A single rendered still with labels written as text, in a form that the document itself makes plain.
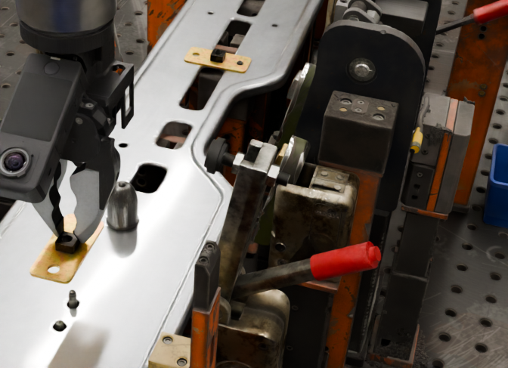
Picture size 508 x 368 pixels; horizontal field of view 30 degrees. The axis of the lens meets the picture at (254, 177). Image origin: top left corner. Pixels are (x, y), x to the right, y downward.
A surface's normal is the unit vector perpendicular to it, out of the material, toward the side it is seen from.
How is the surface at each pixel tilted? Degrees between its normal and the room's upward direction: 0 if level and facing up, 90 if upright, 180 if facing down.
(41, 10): 89
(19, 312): 0
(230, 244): 90
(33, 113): 28
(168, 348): 0
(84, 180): 89
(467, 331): 0
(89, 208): 89
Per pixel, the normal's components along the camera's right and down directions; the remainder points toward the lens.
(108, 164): -0.26, 0.57
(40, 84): -0.04, -0.41
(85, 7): 0.49, 0.55
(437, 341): 0.07, -0.79
